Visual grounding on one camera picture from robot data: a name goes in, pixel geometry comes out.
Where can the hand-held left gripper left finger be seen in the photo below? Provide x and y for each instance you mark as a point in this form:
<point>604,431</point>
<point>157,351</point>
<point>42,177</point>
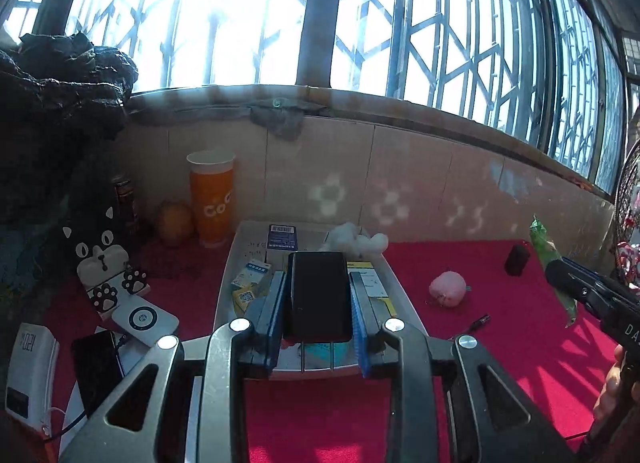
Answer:
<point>276,323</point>

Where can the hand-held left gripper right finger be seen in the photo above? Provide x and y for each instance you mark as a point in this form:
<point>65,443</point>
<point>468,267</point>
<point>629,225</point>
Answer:
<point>359,323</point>

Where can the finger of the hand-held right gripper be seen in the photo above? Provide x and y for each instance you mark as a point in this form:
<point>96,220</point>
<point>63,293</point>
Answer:
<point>570,275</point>

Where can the black smartphone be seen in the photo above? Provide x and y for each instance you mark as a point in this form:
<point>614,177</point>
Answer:
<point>317,293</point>
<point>97,373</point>

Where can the white plastic tray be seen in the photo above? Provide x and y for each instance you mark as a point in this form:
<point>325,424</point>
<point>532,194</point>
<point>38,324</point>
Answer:
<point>235,263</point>

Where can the white plush toy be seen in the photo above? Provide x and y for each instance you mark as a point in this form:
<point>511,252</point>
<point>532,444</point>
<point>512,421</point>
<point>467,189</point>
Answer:
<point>360,243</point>

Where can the person's right hand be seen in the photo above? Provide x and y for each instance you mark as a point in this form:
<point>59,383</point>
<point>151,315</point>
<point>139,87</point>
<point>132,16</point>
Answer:
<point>610,388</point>

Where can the yellow edged packet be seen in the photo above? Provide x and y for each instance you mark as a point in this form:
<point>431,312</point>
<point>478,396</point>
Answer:
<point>374,288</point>

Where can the green snack packet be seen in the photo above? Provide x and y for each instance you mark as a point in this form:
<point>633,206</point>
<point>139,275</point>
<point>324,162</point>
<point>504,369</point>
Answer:
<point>542,243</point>

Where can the blue white small box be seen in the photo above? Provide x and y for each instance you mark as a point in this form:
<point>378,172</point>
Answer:
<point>250,278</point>

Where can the black power adapter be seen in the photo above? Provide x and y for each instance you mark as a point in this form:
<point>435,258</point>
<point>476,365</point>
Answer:
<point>517,260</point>

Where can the red patterned cushion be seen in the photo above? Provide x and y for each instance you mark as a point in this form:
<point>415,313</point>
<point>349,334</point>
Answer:
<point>630,263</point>

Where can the pink plush toy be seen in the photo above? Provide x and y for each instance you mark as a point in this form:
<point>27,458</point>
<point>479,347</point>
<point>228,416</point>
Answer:
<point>450,290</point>

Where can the black pen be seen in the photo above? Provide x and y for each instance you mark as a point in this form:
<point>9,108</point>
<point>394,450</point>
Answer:
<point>480,321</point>

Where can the wicker hanging chair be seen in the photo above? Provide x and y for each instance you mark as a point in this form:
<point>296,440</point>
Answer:
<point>627,183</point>

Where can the red table cloth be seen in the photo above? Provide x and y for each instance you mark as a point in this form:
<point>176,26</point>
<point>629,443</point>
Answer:
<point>500,373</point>

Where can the orange paper cup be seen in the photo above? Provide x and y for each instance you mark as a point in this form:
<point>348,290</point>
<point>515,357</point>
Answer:
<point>212,203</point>

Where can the orange fruit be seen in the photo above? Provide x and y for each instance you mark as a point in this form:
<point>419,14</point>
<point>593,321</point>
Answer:
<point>175,223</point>

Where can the black white cat box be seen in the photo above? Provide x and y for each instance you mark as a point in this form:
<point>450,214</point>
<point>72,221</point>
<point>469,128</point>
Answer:
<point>100,263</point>

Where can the dark drink can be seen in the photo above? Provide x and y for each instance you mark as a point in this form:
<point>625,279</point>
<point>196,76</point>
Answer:
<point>124,203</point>

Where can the grey cloth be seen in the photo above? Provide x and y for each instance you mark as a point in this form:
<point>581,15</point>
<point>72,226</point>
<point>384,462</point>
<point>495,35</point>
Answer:
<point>280,118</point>

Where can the white power bank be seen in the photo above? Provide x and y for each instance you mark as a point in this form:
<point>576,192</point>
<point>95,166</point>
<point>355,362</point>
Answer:
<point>32,373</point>

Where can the metal window grille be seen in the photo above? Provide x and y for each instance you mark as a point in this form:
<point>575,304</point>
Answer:
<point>450,18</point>

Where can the black trash bag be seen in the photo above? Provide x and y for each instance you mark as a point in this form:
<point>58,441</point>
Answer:
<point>60,93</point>

